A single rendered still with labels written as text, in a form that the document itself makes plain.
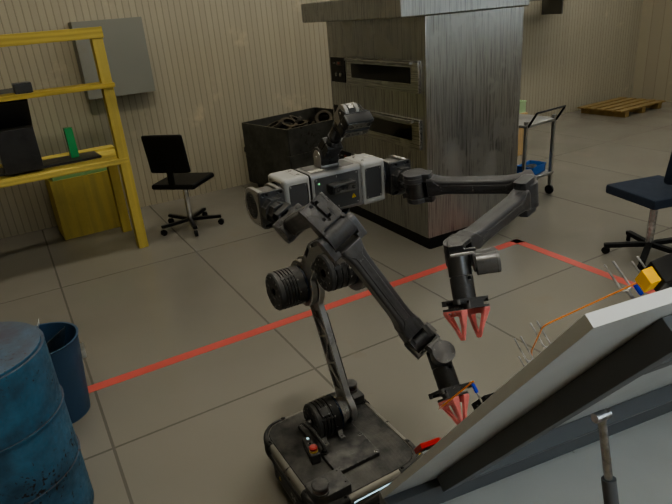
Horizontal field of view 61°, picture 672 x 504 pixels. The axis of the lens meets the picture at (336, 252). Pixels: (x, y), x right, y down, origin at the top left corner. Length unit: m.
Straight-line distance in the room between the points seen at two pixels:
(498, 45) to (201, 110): 3.73
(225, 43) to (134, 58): 1.17
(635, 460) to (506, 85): 3.90
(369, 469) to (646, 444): 1.12
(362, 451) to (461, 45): 3.35
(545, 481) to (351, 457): 1.05
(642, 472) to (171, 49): 6.43
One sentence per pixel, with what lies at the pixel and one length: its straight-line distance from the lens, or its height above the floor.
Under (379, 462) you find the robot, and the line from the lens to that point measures 2.60.
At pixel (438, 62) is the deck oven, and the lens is 4.79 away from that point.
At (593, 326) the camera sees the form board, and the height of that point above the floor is 1.68.
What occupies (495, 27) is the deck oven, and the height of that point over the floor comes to 1.78.
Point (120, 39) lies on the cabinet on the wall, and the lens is 6.85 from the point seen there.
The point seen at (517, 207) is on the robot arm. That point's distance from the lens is 1.71.
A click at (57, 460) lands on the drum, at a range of 2.79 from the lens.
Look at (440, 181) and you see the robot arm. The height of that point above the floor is 1.48.
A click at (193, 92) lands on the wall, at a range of 7.33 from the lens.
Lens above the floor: 2.02
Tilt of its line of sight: 23 degrees down
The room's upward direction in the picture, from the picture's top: 5 degrees counter-clockwise
